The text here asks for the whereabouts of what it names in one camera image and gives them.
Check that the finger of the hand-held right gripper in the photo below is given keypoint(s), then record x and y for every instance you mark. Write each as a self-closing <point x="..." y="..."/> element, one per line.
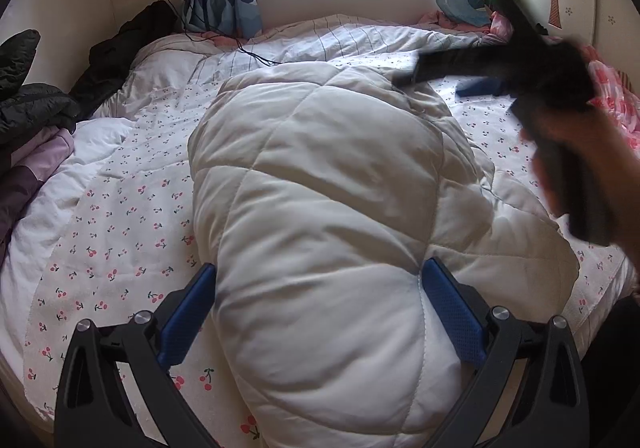
<point x="450" y="65"/>
<point x="482" y="87"/>

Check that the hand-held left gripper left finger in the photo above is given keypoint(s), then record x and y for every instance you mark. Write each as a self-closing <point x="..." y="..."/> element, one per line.
<point x="187" y="313"/>

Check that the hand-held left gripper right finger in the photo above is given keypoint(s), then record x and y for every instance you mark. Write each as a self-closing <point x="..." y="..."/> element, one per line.
<point x="452" y="313"/>

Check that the cream quilted duvet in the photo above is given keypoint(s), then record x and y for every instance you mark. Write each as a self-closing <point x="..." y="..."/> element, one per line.
<point x="325" y="228"/>

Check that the person's right hand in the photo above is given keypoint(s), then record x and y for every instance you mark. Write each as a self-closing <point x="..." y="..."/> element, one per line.
<point x="597" y="137"/>

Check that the light pink cloth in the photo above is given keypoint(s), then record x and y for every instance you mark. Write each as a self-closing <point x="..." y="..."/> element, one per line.
<point x="450" y="22"/>

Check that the cherry print bed sheet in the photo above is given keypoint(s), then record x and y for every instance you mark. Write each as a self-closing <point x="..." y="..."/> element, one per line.
<point x="125" y="228"/>

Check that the purple garment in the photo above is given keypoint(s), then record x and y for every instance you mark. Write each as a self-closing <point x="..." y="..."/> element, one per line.
<point x="35" y="157"/>

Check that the black puffer jacket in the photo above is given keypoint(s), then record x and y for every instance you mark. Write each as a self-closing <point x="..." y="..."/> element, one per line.
<point x="30" y="102"/>

